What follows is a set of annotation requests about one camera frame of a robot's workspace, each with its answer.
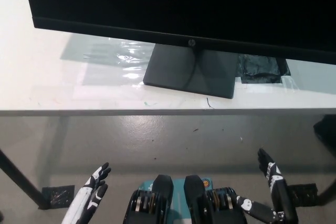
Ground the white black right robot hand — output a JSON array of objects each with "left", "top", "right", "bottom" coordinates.
[{"left": 235, "top": 147, "right": 300, "bottom": 224}]

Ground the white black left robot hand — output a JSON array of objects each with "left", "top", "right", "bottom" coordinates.
[{"left": 61, "top": 162, "right": 112, "bottom": 224}]

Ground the black metal table leg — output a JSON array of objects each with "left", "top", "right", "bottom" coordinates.
[
  {"left": 0, "top": 149, "right": 50, "bottom": 210},
  {"left": 316, "top": 163, "right": 336, "bottom": 206}
]

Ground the clear plastic film sheet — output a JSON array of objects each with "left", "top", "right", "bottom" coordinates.
[{"left": 60, "top": 36, "right": 155, "bottom": 87}]

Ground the black HP computer monitor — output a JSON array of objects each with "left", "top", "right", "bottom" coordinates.
[{"left": 22, "top": 0, "right": 336, "bottom": 100}]

